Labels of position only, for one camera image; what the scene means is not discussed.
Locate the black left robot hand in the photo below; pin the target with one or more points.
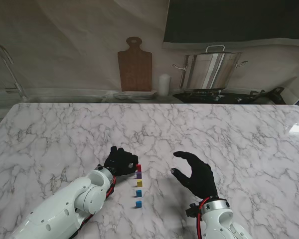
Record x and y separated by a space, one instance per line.
120 164

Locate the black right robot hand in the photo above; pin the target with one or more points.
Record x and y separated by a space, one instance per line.
200 178

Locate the red domino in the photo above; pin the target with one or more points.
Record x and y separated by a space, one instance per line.
139 167

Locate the purple domino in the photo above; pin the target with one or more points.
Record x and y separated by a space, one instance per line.
139 175

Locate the yellow domino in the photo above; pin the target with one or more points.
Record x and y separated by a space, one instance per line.
139 184

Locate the blue domino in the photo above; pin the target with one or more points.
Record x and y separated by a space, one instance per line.
138 204
138 193

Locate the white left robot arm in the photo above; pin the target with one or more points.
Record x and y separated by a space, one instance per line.
64 209

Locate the stack of white plates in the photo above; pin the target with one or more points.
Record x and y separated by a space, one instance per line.
135 95

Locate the black gas stove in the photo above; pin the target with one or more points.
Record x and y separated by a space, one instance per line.
204 95

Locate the steel sink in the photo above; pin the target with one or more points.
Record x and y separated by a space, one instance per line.
64 95

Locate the white candle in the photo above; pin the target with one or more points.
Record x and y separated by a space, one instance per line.
164 84

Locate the brown wooden cutting board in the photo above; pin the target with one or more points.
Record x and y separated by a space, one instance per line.
135 69

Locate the steel stockpot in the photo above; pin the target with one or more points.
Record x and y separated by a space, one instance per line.
209 71

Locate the dark range hood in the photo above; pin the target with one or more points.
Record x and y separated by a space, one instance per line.
239 20

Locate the black right wrist camera bracket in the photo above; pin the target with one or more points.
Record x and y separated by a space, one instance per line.
193 210

